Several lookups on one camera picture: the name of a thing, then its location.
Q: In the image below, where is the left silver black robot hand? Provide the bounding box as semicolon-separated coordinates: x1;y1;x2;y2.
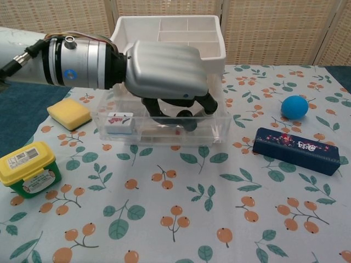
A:
124;40;219;133

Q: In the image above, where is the black rubber stopper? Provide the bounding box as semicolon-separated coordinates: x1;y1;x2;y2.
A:
175;109;199;133

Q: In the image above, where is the white clear drawer organizer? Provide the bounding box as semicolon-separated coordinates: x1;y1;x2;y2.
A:
109;15;227;147

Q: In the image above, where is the white mahjong tile box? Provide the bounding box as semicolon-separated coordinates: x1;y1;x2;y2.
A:
104;111;135;135

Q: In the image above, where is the navy blue printed box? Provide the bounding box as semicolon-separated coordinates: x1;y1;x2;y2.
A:
252;127;341;176

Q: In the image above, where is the yellow sponge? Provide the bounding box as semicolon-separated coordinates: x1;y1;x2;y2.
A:
46;99;93;132

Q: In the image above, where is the woven folding screen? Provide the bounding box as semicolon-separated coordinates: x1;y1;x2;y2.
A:
0;0;351;69

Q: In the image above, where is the floral print tablecloth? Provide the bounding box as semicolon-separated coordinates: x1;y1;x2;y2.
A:
0;64;351;263

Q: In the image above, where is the blue ball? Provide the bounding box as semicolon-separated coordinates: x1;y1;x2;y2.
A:
281;95;309;120

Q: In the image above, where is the yellow-lidded green container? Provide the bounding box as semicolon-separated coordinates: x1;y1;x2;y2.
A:
0;141;63;199

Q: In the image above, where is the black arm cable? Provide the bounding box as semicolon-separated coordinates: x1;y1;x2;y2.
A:
0;39;52;80

